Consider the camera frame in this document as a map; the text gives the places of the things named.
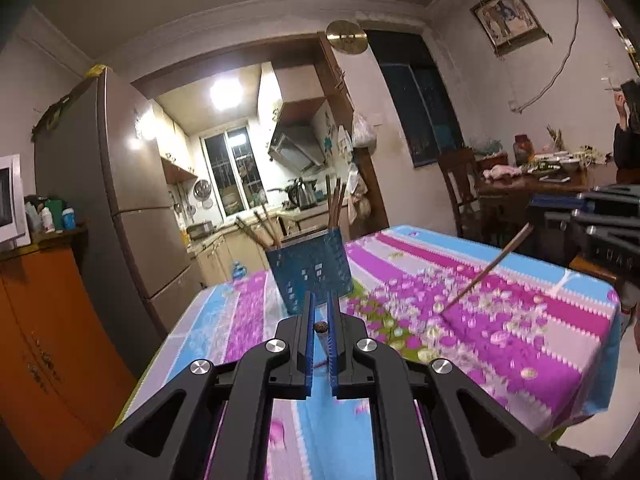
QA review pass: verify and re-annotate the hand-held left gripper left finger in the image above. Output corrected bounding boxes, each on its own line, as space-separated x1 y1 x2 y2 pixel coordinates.
62 290 317 480

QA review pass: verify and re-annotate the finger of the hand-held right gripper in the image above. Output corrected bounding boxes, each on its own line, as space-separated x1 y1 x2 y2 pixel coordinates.
542 211 608 267
529 185 640 217

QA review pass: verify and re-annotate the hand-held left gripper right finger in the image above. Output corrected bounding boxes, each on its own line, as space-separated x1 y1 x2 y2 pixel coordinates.
326 289 581 480

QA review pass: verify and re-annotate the blue perforated utensil holder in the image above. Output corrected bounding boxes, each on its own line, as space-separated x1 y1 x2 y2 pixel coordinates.
265 226 355 316

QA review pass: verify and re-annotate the group of wooden chopsticks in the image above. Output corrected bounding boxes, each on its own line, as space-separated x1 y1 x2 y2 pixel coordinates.
234 174 348 252

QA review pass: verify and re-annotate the dark wooden side table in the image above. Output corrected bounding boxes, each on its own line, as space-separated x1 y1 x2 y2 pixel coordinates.
475 162 618 251

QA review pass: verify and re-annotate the red jar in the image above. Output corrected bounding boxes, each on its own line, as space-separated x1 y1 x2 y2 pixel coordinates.
513 134 535 166

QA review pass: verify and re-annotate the pink cloth bundle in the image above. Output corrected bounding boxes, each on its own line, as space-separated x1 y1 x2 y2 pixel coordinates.
482 165 522 181

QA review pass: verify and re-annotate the dark wooden chair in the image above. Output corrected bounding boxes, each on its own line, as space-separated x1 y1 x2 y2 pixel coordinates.
437 149 493 246

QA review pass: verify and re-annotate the kitchen counter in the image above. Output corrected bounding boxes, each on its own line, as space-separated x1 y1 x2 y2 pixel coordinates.
186 205 332 287

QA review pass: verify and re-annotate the floral striped tablecloth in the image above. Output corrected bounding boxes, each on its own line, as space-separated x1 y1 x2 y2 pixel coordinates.
117 225 623 480

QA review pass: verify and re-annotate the steel electric kettle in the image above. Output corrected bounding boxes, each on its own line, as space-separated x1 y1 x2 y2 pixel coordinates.
286 177 321 211

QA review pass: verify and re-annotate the beige hanging bag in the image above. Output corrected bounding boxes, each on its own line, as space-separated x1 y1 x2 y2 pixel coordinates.
345 162 374 226

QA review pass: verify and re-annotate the dark room window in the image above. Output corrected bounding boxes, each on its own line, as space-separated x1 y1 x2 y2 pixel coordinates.
367 30 466 168

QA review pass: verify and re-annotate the barred kitchen window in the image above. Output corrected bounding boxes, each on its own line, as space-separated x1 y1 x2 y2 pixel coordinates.
202 127 266 216

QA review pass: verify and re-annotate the steel range hood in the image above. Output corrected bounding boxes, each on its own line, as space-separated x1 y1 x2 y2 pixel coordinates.
266 100 328 173

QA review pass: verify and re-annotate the hanging clear plastic bag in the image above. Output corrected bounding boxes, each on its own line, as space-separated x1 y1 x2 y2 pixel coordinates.
351 111 377 150

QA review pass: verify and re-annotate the orange wooden cabinet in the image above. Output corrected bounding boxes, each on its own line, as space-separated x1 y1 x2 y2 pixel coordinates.
0 227 142 479

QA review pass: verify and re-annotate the silver refrigerator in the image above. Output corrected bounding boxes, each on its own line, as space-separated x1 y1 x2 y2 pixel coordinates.
32 65 202 343

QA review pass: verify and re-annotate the kitchen ceiling light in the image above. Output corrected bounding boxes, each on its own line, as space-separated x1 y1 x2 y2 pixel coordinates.
207 72 246 111

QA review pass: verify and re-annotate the white microwave oven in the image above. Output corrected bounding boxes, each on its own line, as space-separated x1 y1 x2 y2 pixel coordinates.
0 154 32 250

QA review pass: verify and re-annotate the wall cable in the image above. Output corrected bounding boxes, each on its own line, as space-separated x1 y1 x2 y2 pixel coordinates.
512 0 581 113

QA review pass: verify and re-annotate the framed wall picture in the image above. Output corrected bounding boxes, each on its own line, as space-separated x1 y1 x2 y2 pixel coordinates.
470 0 553 56

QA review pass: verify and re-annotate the kitchen wall cabinet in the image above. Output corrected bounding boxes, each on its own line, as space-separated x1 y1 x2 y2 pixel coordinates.
150 100 199 184

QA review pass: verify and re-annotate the round gold wall ornament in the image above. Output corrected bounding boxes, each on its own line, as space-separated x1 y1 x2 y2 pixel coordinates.
325 20 368 54

